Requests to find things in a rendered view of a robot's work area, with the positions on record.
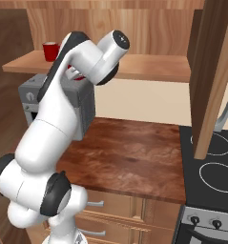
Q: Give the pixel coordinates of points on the dark wooden cabinet door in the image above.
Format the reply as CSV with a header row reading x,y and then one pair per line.
x,y
207,63
7,95

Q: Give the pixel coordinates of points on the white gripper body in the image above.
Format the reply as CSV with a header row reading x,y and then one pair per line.
x,y
74,71

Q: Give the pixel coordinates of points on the grey curved bar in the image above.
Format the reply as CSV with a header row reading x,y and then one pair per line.
x,y
226,111

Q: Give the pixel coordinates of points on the red mug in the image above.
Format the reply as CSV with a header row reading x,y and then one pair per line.
x,y
50,51

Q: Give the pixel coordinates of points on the black hob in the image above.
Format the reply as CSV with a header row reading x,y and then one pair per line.
x,y
211,171

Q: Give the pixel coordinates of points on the wooden drawer front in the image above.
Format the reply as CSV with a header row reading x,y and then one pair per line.
x,y
115,205
118,233

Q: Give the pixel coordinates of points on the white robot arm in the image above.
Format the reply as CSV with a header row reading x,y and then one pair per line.
x,y
51,117

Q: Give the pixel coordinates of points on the wooden wall cabinet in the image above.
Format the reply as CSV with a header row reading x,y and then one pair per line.
x,y
150,47

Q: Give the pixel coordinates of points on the black oven knob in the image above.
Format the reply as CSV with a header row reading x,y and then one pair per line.
x,y
195,219
217,224

